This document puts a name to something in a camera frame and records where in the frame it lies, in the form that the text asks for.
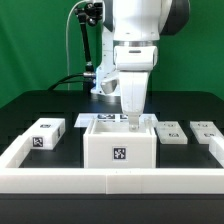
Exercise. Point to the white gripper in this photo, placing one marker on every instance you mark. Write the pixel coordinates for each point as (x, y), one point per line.
(134, 65)

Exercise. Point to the white cabinet body box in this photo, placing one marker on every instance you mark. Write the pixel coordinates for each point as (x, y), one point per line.
(113, 145)

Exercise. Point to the white cabinet door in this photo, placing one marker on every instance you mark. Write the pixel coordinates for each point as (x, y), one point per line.
(170, 132)
(204, 130)

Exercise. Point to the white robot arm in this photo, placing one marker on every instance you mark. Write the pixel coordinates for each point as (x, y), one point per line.
(130, 32)

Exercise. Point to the white cabinet top block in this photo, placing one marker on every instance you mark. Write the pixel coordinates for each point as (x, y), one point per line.
(45, 133)

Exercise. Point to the white U-shaped fence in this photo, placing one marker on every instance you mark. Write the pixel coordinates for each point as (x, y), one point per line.
(14, 179)

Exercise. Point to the white marker base plate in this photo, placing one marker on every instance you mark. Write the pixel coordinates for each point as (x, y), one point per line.
(83, 119)

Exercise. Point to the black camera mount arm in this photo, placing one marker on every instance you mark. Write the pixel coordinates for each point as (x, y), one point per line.
(88, 15)

